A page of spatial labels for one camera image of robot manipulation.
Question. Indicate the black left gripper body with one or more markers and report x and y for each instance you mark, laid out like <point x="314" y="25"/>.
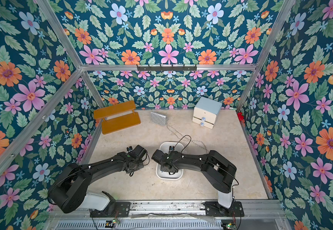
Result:
<point x="139" y="165"/>

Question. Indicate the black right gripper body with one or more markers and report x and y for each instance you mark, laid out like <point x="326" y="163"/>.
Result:
<point x="166" y="166"/>

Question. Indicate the white plastic storage tray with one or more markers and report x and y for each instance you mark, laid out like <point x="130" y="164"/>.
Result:
<point x="164" y="147"/>

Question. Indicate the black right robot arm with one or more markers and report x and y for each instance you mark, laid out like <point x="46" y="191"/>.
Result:
<point x="219" y="171"/>

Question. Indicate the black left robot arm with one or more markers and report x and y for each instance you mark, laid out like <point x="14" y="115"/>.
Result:
<point x="70" y="191"/>

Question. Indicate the silver quilted pouch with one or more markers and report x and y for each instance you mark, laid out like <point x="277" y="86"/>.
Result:
<point x="158" y="119"/>

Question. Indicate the orange wooden two-tier shelf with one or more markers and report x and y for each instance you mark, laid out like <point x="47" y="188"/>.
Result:
<point x="117" y="117"/>

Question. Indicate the small white drawer cabinet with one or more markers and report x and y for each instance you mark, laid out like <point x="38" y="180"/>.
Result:
<point x="206" y="112"/>

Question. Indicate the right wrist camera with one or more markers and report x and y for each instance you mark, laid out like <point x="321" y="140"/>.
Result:
<point x="171" y="149"/>

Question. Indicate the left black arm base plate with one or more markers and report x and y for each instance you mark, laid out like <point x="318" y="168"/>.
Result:
<point x="113" y="210"/>

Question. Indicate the aluminium front rail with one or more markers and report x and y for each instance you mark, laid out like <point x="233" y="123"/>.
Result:
<point x="252" y="214"/>

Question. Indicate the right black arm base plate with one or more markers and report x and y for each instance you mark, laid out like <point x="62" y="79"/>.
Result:
<point x="214" y="209"/>

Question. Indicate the red object at wall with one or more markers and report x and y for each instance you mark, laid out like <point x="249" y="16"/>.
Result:
<point x="241" y="117"/>

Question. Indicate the black wall hook rail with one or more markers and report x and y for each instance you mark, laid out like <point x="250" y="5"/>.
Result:
<point x="171" y="67"/>

